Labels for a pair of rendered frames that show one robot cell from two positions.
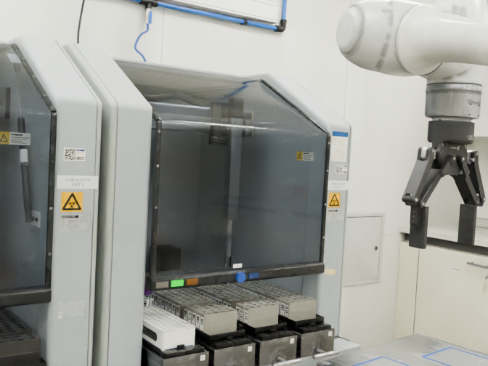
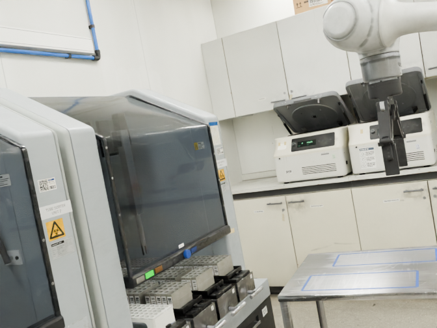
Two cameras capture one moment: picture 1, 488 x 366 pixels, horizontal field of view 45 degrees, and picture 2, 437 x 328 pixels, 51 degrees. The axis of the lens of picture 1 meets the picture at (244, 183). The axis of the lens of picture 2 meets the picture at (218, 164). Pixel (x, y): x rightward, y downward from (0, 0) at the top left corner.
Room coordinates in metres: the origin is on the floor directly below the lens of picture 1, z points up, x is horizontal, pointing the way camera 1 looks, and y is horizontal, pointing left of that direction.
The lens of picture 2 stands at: (0.19, 0.48, 1.34)
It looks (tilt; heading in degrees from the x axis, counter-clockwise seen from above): 3 degrees down; 336
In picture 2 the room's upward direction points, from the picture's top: 10 degrees counter-clockwise
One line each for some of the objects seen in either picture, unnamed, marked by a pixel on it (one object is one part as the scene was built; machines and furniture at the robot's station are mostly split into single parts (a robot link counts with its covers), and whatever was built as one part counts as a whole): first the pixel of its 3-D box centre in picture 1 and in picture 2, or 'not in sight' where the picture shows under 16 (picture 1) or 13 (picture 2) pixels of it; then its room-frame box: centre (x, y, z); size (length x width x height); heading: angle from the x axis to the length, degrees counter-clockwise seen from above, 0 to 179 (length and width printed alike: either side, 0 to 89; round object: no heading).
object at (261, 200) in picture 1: (204, 166); (116, 174); (1.89, 0.13, 1.28); 0.61 x 0.51 x 0.63; 126
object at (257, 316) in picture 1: (261, 315); (203, 280); (1.74, -0.07, 0.85); 0.12 x 0.02 x 0.06; 125
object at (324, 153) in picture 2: not in sight; (316, 136); (3.27, -1.80, 1.22); 0.62 x 0.56 x 0.64; 124
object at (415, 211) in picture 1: (412, 210); (387, 148); (0.97, -0.28, 1.25); 0.03 x 0.01 x 0.05; 126
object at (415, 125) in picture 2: not in sight; (391, 120); (2.80, -2.14, 1.24); 0.62 x 0.56 x 0.69; 127
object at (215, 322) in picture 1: (218, 322); (179, 296); (1.65, 0.05, 0.85); 0.12 x 0.02 x 0.06; 127
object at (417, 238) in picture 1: (418, 226); (390, 159); (0.98, -0.29, 1.22); 0.03 x 0.01 x 0.07; 36
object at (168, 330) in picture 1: (152, 325); (127, 319); (1.64, 0.23, 0.83); 0.30 x 0.10 x 0.06; 36
